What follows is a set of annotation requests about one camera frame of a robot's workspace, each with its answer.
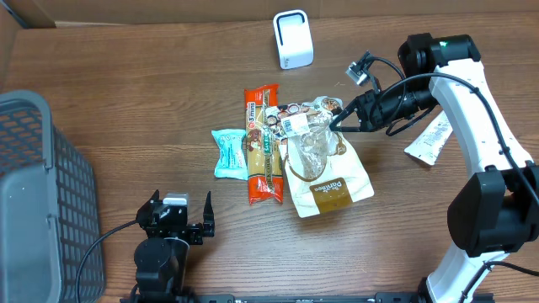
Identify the white barcode scanner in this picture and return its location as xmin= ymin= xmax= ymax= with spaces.
xmin=273 ymin=9 xmax=314 ymax=70

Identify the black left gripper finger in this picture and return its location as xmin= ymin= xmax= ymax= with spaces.
xmin=136 ymin=189 xmax=159 ymax=219
xmin=203 ymin=191 xmax=215 ymax=237

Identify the brown white nut pouch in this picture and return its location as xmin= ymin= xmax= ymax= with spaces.
xmin=264 ymin=96 xmax=374 ymax=218

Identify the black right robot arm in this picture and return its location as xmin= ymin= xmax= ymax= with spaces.
xmin=330 ymin=33 xmax=538 ymax=302

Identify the grey plastic basket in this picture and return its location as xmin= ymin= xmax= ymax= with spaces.
xmin=1 ymin=90 xmax=106 ymax=302

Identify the teal snack packet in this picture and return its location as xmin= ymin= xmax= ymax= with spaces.
xmin=211 ymin=129 xmax=248 ymax=181

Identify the orange spaghetti packet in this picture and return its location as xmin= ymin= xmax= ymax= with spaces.
xmin=244 ymin=84 xmax=284 ymax=205

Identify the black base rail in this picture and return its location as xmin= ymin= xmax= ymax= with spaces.
xmin=120 ymin=290 xmax=496 ymax=303

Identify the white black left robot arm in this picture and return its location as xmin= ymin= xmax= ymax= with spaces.
xmin=125 ymin=191 xmax=215 ymax=303

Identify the white cream tube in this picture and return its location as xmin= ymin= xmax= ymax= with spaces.
xmin=404 ymin=111 xmax=453 ymax=166

